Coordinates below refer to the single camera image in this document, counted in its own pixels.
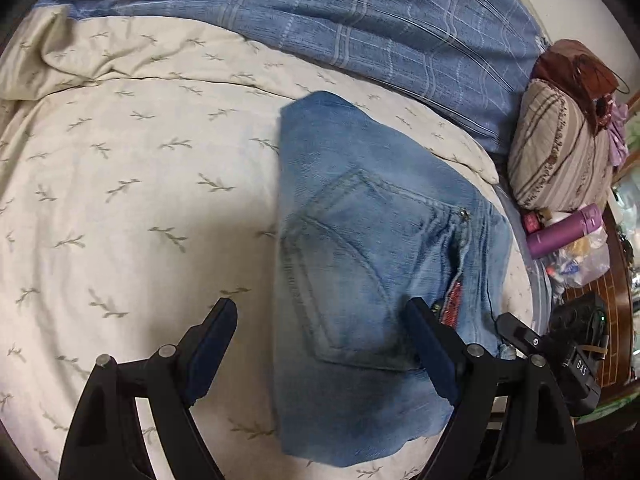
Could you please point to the wooden sofa armrest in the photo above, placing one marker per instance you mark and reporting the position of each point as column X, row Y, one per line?
column 617, row 310

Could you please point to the small brown bottle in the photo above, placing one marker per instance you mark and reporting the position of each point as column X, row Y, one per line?
column 532, row 222

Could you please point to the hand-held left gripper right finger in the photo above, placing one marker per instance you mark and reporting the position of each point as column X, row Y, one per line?
column 435, row 355

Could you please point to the brown bag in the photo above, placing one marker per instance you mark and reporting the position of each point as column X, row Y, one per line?
column 565, row 60

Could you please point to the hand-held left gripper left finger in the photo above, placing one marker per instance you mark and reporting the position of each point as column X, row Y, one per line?
column 212, row 355

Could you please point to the grey-blue seat sheet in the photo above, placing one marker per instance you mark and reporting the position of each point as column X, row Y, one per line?
column 515, row 200

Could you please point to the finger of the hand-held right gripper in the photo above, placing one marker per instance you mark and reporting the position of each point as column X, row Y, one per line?
column 517, row 335

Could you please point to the clear plastic bag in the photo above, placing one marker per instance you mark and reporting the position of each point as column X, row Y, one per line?
column 580, row 265

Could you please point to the purple thermos bottle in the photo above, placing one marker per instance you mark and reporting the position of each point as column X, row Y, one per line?
column 560, row 235

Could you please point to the blue denim pants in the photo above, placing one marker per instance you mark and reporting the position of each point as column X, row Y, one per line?
column 360, row 260

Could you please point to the purple cloth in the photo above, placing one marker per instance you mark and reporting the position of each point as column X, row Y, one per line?
column 617, row 140

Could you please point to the cream leaf-print blanket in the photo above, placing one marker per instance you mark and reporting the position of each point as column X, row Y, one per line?
column 150, row 185

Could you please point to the striped beige cushion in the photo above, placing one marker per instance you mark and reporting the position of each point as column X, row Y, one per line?
column 560, row 160

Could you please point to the blue plaid sheet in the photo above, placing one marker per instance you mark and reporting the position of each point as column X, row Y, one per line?
column 400, row 35

